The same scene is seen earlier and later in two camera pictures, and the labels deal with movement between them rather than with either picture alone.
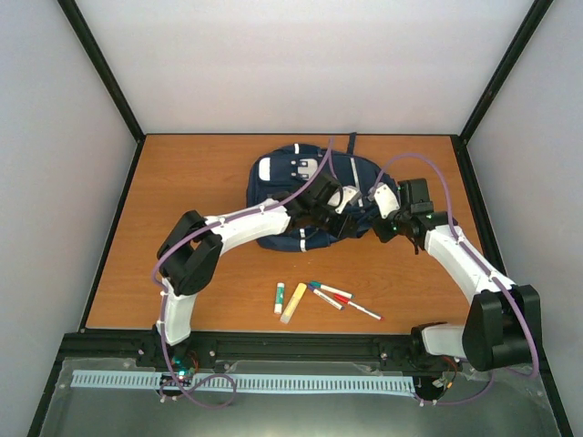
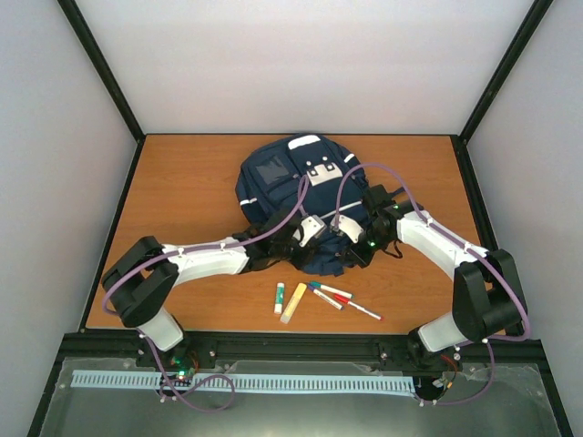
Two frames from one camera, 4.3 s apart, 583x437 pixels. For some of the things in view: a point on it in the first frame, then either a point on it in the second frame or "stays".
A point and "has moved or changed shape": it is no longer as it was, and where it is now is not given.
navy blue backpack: [331, 195] has moved or changed shape
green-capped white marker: [332, 289] stays
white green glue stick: [280, 298] stays
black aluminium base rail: [401, 350] stays
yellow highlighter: [293, 303] stays
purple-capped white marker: [325, 297] stays
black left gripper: [341, 230] to [301, 260]
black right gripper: [384, 234] to [362, 259]
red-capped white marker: [341, 298] stays
